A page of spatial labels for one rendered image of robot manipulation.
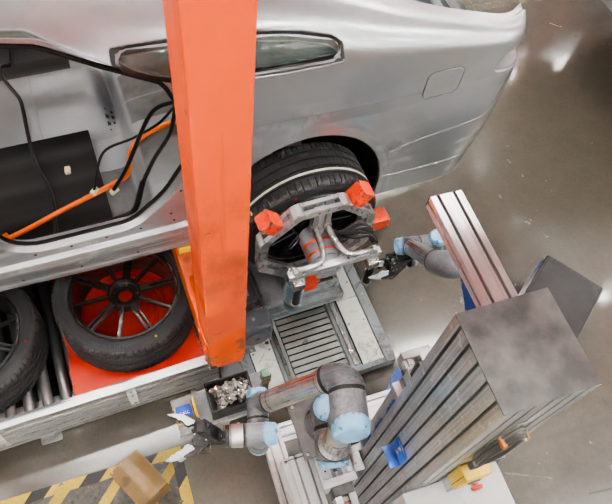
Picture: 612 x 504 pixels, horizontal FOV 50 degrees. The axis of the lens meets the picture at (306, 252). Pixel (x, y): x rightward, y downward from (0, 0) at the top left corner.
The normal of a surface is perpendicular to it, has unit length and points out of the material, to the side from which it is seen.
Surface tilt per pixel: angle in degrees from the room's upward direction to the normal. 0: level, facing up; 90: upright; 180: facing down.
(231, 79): 90
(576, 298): 0
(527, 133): 0
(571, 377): 0
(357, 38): 53
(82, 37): 44
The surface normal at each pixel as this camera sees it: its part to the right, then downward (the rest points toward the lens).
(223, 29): 0.36, 0.82
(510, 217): 0.09, -0.50
